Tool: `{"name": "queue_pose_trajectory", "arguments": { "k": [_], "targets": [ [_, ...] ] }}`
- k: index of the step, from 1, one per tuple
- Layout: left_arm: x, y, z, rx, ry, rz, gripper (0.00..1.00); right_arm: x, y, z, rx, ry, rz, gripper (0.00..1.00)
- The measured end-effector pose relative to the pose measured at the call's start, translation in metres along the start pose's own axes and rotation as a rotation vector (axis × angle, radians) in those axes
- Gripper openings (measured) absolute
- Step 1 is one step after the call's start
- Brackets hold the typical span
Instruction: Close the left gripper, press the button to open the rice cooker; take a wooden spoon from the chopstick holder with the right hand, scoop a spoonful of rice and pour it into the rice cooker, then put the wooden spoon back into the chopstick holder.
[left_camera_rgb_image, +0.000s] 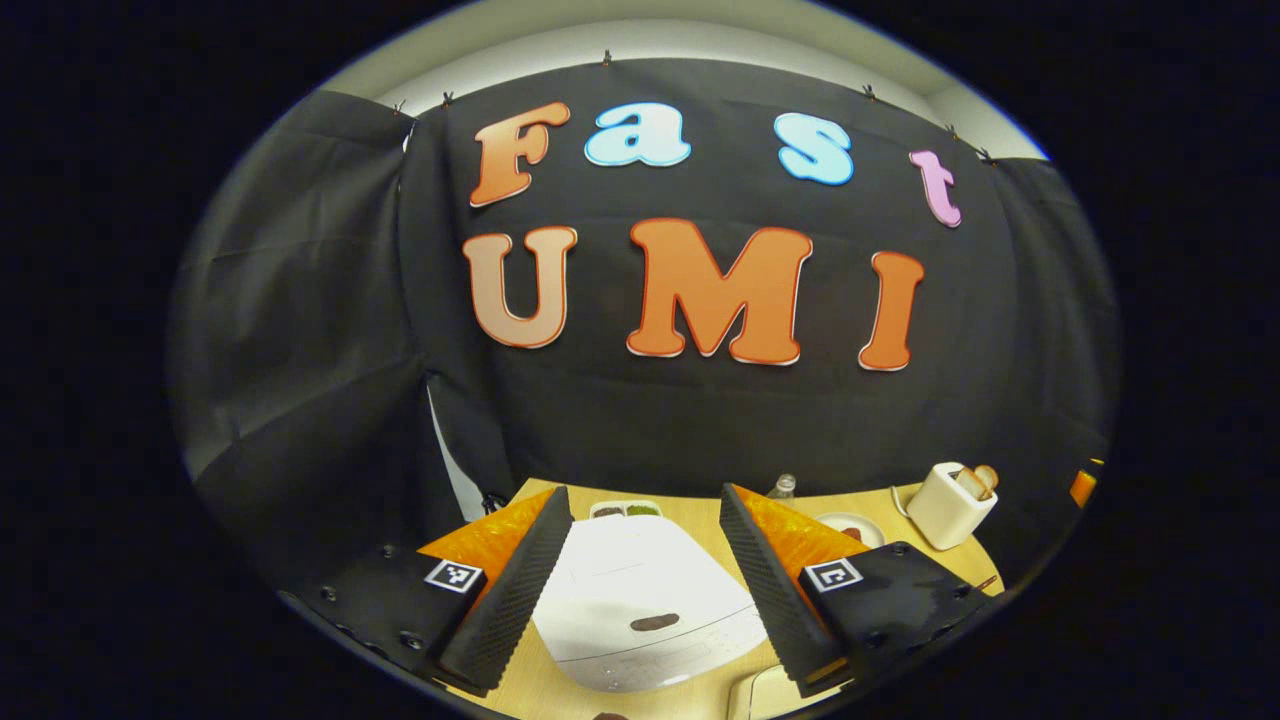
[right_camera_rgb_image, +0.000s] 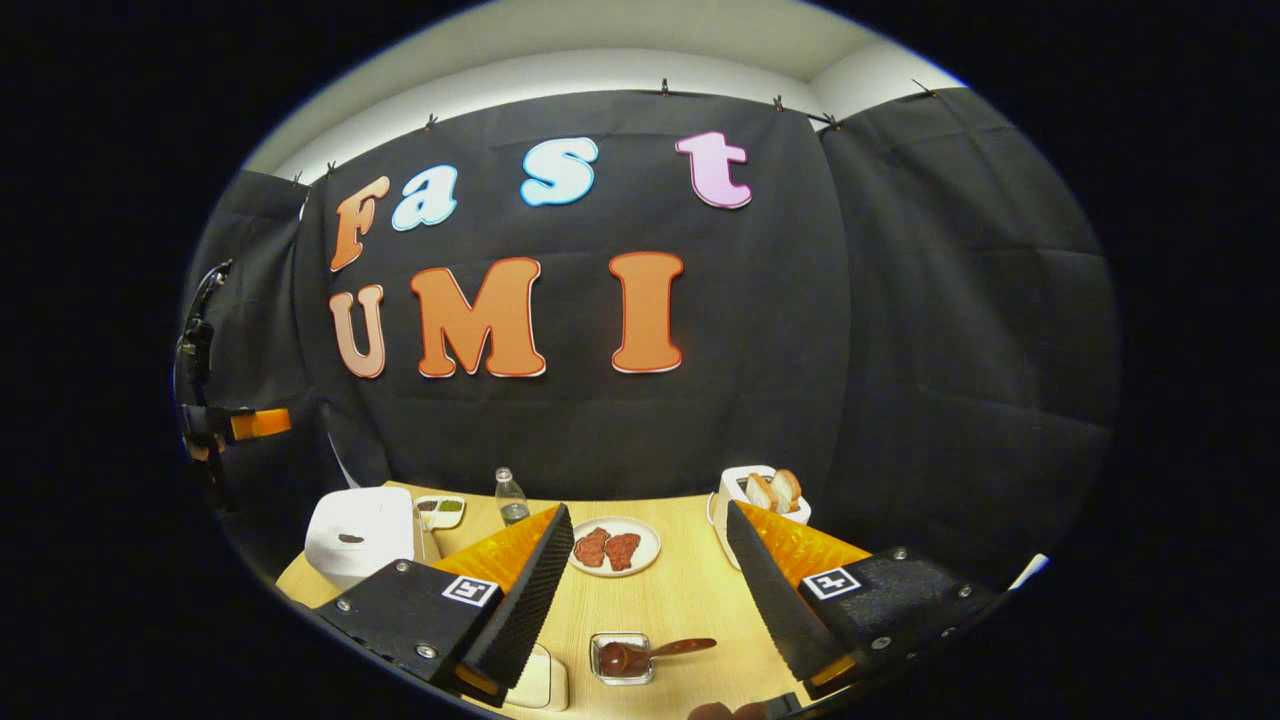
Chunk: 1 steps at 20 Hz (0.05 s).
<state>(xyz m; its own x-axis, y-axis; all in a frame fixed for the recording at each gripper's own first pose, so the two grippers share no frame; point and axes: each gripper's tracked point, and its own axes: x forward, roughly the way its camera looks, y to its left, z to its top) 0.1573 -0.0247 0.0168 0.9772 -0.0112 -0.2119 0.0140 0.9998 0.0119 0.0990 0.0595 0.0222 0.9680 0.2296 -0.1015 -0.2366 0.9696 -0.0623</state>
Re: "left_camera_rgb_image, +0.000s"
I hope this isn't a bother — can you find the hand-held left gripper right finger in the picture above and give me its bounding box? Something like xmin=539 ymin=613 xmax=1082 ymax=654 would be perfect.
xmin=718 ymin=483 xmax=1004 ymax=701

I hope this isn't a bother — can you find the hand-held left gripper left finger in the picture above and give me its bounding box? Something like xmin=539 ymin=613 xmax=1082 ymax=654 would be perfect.
xmin=285 ymin=486 xmax=576 ymax=699

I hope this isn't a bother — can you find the white rice cooker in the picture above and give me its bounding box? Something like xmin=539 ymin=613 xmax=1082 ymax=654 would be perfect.
xmin=530 ymin=515 xmax=769 ymax=694

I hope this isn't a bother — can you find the white oval plate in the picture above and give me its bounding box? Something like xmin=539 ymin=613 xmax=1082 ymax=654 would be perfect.
xmin=815 ymin=512 xmax=887 ymax=549

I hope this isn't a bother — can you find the white toaster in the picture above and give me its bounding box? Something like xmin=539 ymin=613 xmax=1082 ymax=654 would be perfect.
xmin=906 ymin=462 xmax=999 ymax=551

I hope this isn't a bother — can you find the black backdrop cloth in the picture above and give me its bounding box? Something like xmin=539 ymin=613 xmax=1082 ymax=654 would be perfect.
xmin=168 ymin=58 xmax=1119 ymax=601

